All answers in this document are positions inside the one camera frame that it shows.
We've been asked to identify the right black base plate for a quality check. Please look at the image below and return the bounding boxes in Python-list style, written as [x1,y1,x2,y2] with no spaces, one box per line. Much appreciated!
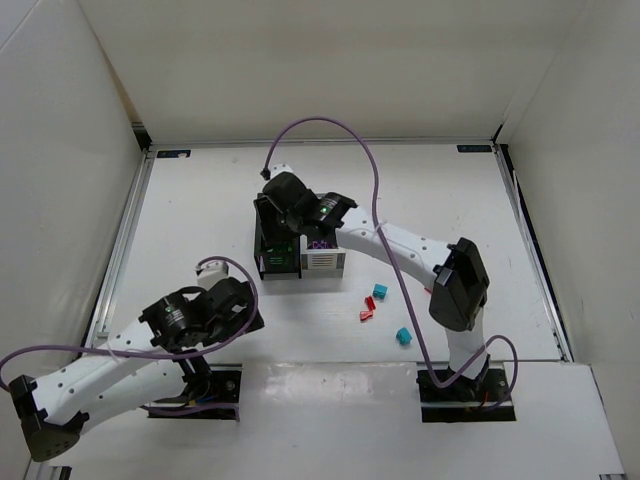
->
[416,366,516,424]

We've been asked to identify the cyan lego brick lower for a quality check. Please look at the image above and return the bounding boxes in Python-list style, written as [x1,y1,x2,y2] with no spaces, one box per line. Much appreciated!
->
[396,327,413,346]

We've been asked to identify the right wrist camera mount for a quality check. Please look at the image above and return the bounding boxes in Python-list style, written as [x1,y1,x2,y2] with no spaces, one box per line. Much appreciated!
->
[260,163,294,181]

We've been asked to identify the green square lego brick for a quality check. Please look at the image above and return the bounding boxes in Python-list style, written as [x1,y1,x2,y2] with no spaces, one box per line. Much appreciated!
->
[266,242,294,255]

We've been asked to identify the purple cable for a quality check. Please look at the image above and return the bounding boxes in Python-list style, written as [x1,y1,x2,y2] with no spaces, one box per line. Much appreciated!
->
[259,117,519,401]
[0,255,261,421]

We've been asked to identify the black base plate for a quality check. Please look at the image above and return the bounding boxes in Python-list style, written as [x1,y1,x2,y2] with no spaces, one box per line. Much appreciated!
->
[143,364,243,422]
[416,366,516,424]

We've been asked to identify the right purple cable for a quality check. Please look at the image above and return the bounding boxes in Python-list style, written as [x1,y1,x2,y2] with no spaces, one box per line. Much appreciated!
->
[259,117,519,401]

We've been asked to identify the purple rectangular lego brick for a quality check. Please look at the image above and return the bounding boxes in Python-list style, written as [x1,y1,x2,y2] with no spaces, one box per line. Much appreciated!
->
[307,240,335,250]

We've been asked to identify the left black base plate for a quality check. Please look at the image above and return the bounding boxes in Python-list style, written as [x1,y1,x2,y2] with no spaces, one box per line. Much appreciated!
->
[143,364,243,422]

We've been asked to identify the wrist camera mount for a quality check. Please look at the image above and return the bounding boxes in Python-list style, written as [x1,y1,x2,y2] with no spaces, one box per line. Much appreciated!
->
[260,163,294,181]
[195,260,229,290]

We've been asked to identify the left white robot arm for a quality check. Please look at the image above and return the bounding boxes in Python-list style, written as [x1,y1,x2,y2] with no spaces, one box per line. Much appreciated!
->
[8,277,264,462]

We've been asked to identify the white slotted container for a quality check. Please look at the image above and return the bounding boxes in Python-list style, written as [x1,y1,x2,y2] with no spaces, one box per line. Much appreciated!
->
[298,192,347,279]

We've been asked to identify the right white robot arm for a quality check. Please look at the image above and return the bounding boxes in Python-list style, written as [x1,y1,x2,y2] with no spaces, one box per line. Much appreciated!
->
[254,165,489,402]

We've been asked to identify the red curved lego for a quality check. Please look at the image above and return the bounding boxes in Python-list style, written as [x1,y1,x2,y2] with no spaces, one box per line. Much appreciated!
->
[365,296,376,311]
[359,310,374,322]

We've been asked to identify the black slotted container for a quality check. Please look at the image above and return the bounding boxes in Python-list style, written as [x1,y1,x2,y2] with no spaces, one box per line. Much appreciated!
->
[253,193,301,281]

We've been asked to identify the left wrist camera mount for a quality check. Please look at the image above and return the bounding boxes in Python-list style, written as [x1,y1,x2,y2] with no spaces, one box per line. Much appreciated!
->
[195,260,229,290]

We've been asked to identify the cyan small lego brick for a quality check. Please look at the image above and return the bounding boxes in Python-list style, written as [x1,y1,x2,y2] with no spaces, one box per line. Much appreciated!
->
[372,284,388,300]

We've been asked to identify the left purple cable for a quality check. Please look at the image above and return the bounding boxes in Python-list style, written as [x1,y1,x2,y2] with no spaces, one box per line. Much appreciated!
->
[0,255,261,421]

